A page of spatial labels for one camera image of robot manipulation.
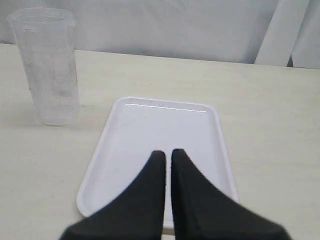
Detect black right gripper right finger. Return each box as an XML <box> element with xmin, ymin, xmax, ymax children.
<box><xmin>170</xmin><ymin>149</ymin><xmax>291</xmax><ymax>240</ymax></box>

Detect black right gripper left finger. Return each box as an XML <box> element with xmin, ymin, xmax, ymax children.
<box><xmin>60</xmin><ymin>150</ymin><xmax>166</xmax><ymax>240</ymax></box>

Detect clear tall plastic container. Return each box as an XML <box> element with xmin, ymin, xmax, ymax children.
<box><xmin>7</xmin><ymin>7</ymin><xmax>80</xmax><ymax>126</ymax></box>

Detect white plastic tray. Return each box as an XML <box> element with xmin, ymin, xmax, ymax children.
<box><xmin>76</xmin><ymin>97</ymin><xmax>239</xmax><ymax>217</ymax></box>

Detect white backdrop curtain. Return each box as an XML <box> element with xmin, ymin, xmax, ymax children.
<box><xmin>0</xmin><ymin>0</ymin><xmax>320</xmax><ymax>69</ymax></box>

